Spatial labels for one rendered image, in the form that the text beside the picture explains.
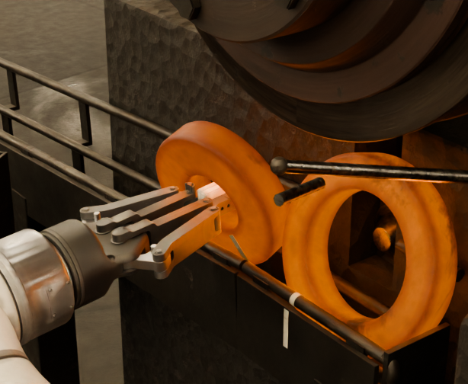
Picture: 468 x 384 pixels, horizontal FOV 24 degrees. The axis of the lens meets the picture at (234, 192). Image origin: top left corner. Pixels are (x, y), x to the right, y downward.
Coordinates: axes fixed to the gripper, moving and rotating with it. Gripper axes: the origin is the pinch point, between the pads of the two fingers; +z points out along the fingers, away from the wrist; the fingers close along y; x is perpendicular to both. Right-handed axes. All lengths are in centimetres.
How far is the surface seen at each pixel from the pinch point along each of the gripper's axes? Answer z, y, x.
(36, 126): 6, -50, -10
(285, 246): 0.4, 7.2, -3.2
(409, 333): -0.2, 23.3, -5.0
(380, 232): 8.0, 12.3, -2.9
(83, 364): 26, -83, -76
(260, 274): -2.5, 6.8, -5.2
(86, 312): 36, -98, -77
